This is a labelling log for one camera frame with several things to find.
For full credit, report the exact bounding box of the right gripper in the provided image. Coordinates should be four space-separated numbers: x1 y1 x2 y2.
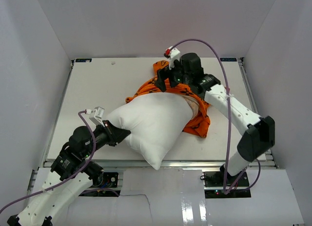
155 58 192 93

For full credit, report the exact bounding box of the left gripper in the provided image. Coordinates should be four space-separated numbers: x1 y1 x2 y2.
83 119 131 157

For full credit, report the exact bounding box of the white pillow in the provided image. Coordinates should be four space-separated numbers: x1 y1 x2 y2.
106 93 193 170

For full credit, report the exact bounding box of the orange patterned pillowcase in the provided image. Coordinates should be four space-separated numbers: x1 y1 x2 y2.
125 60 211 138

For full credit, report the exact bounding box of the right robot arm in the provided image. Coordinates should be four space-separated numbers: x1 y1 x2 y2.
155 49 275 186

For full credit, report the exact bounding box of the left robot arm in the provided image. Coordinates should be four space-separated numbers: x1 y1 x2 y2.
7 120 131 226

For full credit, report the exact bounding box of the right blue label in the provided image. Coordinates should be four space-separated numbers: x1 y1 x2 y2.
220 58 237 62

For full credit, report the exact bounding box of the blue label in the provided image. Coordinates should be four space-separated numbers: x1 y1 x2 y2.
75 58 92 62
220 58 237 62

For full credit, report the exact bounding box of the left blue label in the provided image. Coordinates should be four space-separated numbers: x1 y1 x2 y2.
75 58 92 62

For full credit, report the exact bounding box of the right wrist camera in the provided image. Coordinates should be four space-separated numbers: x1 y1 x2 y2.
164 46 181 70

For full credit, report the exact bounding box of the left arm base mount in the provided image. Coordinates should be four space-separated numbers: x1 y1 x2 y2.
83 161 119 191

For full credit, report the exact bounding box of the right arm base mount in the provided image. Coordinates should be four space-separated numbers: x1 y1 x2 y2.
201 171 252 199

